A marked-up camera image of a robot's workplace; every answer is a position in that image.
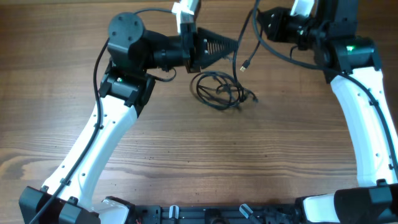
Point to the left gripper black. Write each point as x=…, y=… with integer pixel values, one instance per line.
x=189, y=35

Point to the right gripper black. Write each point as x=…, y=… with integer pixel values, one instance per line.
x=275, y=30

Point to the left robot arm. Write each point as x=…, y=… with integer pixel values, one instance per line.
x=66, y=196

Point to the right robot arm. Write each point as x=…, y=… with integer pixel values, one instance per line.
x=374, y=200

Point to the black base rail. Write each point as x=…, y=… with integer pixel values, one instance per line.
x=267, y=214

